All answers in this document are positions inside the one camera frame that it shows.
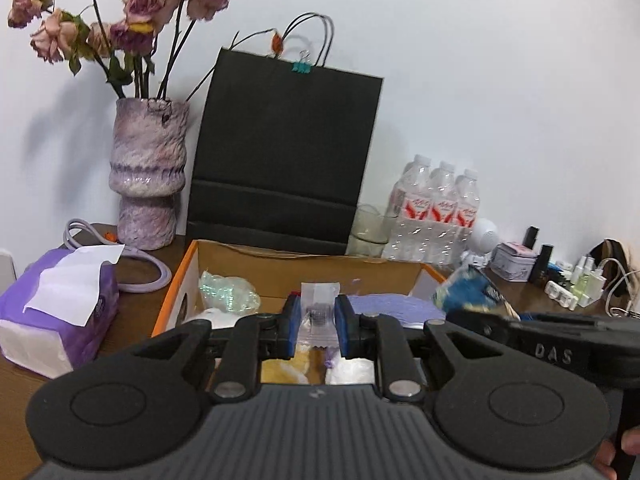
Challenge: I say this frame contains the blue snack packet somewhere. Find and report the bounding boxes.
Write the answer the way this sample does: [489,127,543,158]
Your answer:
[432,265,516,318]

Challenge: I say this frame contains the small tin box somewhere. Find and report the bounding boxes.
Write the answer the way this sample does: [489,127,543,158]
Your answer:
[489,241,541,282]

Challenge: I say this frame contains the white soft item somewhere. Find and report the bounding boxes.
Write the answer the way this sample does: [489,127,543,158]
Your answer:
[182,307,261,331]

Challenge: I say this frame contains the small clear plastic packet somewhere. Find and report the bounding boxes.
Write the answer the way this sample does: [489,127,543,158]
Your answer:
[300,282,343,356]

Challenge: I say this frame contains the purple marbled vase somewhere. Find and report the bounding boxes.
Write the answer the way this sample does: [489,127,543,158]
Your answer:
[109,97,191,251]

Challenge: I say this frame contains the lilac cable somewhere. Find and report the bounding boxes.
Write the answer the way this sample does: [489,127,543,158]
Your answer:
[62,218,173,294]

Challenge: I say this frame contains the white plastic tray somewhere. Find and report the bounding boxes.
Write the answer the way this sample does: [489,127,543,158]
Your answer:
[544,280,580,309]

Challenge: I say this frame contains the white round figurine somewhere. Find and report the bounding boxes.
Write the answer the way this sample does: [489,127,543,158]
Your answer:
[462,218,500,267]

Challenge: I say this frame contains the small clear bottles set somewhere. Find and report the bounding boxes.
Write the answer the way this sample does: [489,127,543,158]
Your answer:
[570,255,607,307]

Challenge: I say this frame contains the person's right hand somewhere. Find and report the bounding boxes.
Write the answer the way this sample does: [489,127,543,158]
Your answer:
[595,427,640,480]

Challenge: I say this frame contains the iridescent plastic bag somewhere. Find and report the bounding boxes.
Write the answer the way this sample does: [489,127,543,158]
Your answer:
[198,270,261,316]

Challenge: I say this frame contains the clear glass cup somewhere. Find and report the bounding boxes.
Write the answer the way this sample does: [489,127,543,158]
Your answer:
[346,204,398,259]

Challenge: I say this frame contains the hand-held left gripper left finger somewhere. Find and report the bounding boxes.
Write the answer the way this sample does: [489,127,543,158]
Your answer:
[127,294,303,403]

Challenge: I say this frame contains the tall black bottle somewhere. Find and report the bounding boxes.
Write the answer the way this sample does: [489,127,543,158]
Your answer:
[530,243,556,286]

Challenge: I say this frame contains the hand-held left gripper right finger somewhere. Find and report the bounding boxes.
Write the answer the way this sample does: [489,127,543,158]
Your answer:
[335,294,511,403]

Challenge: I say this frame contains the yellow sponge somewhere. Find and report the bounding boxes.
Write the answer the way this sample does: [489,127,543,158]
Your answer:
[262,345,326,386]

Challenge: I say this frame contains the purple tissue pack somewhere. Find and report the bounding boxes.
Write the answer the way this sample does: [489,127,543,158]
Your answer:
[0,245,126,380]

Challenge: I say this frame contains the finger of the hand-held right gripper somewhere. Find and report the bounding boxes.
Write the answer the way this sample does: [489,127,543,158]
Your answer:
[445,308,521,348]

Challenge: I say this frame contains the dark brown bag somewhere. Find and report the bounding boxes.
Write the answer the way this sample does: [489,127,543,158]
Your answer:
[589,239,640,301]

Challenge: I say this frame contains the black paper bag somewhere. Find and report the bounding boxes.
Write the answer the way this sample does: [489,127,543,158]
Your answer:
[186,11,385,257]

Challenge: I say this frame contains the orange cardboard box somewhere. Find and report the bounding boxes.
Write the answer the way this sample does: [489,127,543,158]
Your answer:
[151,239,451,386]

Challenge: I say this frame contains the dried pink roses bouquet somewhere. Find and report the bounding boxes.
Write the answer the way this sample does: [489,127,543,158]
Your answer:
[7,0,233,102]

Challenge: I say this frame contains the white desk calendar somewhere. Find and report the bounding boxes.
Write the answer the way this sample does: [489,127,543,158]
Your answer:
[0,250,18,286]

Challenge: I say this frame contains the white cable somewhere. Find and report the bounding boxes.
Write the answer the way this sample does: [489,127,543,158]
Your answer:
[605,258,640,317]

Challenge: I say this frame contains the clear water bottle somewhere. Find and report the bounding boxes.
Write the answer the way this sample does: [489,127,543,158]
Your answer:
[422,161,458,267]
[389,155,432,261]
[450,168,481,256]

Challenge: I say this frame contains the light purple cloth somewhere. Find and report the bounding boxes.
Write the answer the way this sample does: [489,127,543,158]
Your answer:
[345,292,447,328]

